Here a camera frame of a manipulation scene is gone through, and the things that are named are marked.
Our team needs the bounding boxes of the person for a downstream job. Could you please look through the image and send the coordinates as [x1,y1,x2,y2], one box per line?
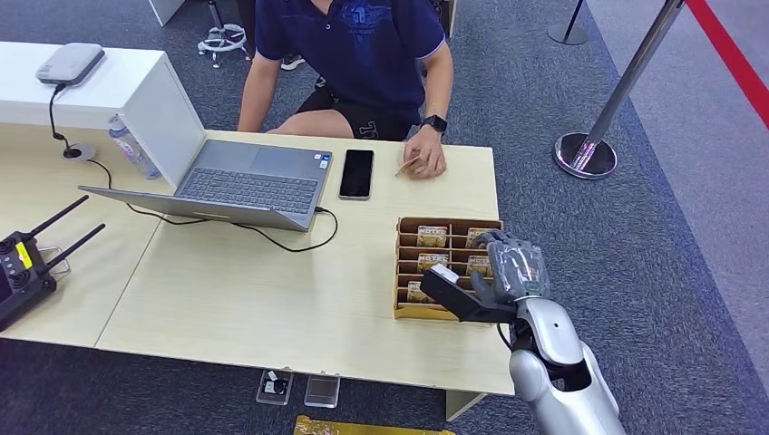
[237,0,454,180]

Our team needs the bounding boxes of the stool base with footring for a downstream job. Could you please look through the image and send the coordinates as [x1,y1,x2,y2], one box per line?
[197,0,254,70]

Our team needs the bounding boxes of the clear plastic water bottle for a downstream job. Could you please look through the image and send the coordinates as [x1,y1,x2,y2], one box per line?
[108,117,163,181]

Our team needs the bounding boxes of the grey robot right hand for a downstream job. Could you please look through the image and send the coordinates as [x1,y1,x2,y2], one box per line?
[470,229,552,306]

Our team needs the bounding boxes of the wooden card holder box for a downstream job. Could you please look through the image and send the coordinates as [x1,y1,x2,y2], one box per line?
[393,217,506,326]

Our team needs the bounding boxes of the black device cable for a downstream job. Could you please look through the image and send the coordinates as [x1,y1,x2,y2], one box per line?
[48,83,83,159]

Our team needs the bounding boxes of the white desk leg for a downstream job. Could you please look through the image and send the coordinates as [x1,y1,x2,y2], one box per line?
[444,389,487,423]

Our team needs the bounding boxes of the person's left hand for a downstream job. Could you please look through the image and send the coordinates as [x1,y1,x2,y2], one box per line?
[404,126,448,180]

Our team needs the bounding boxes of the clear acrylic stand with label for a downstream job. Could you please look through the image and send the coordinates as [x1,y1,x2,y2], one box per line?
[256,369,296,407]

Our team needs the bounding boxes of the white raised counter shelf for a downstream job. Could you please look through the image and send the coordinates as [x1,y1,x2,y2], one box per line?
[0,42,209,189]

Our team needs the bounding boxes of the chrome stanchion post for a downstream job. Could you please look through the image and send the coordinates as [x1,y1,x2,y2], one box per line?
[552,0,686,181]

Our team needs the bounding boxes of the white cabinet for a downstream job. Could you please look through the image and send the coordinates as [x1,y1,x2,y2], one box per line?
[148,0,188,29]

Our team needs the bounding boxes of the black smartphone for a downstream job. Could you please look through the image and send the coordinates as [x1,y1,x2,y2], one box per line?
[337,149,375,202]

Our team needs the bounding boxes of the black remote controller with antennas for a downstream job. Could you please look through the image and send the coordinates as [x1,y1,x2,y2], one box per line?
[0,195,107,333]

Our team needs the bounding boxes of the dark stanchion post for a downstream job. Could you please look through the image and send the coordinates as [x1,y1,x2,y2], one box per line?
[546,0,590,47]

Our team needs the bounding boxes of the grey flat device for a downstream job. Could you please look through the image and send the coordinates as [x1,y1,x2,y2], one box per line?
[34,42,106,88]

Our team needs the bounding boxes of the black laptop power cable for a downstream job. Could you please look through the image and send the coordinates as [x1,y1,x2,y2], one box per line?
[86,159,339,254]

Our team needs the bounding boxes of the grey laptop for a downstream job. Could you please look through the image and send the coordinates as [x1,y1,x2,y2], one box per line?
[78,139,335,234]

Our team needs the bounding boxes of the red barrier belt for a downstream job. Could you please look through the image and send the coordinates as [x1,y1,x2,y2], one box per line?
[685,0,769,131]

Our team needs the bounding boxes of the round desk cable grommet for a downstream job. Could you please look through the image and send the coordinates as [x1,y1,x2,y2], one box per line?
[63,142,99,162]

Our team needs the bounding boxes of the yellow floor tape strip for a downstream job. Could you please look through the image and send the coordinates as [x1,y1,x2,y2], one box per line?
[293,415,456,435]

